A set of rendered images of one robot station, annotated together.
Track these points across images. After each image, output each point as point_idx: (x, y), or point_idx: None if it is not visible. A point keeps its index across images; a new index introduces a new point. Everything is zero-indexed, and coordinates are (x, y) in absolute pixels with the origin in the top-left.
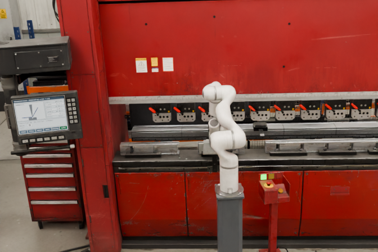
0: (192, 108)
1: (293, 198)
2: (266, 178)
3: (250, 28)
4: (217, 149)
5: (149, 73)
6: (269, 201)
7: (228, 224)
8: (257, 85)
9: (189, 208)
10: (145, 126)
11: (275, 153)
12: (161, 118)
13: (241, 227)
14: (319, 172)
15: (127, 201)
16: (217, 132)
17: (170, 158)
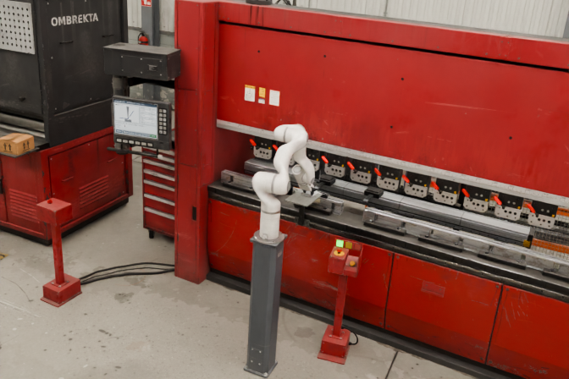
0: None
1: (380, 281)
2: (342, 245)
3: (360, 76)
4: (255, 189)
5: (256, 103)
6: (334, 270)
7: (258, 271)
8: (361, 141)
9: None
10: (262, 162)
11: (369, 223)
12: (261, 154)
13: (272, 279)
14: (411, 260)
15: (216, 230)
16: (261, 172)
17: None
